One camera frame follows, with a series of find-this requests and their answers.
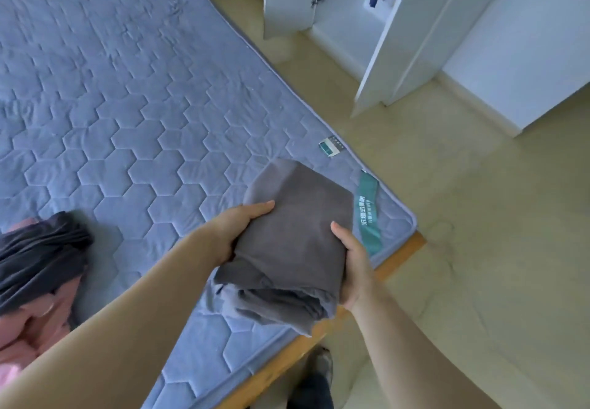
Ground grey printed t-shirt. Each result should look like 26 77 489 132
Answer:
203 157 357 337

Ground person's left hand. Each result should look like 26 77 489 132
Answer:
194 200 277 267

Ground dark purple garment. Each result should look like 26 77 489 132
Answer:
0 211 95 315

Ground blue quilted mattress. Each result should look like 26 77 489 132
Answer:
0 0 428 409

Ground white wardrobe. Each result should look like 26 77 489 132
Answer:
181 0 590 138

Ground person's right forearm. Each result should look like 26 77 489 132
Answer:
345 284 503 409

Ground pink pajama shirt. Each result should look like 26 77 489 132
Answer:
0 218 84 387

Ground person's dark trouser leg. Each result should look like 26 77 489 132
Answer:
286 372 336 409

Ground person's left forearm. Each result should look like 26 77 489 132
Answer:
0 229 227 409

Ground person's right hand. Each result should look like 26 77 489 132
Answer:
329 220 377 315

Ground person's grey shoe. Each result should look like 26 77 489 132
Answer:
305 346 335 387

